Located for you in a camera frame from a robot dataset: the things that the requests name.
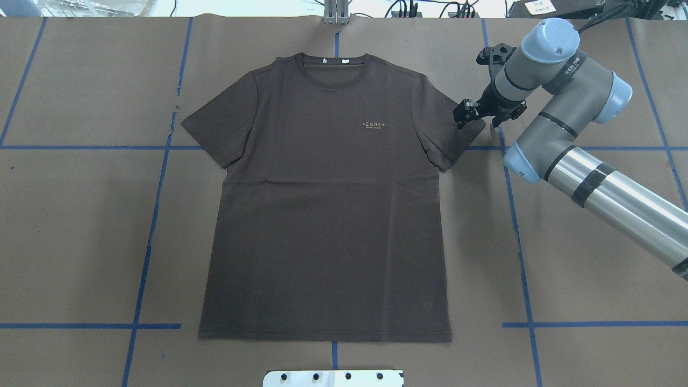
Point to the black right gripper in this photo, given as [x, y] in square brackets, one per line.
[491, 99]

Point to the aluminium frame post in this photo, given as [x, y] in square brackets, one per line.
[336, 12]

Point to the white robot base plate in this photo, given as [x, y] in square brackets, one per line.
[369, 377]

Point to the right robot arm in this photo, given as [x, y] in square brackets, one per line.
[583, 92]

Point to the dark brown t-shirt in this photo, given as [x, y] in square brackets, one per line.
[329, 222]

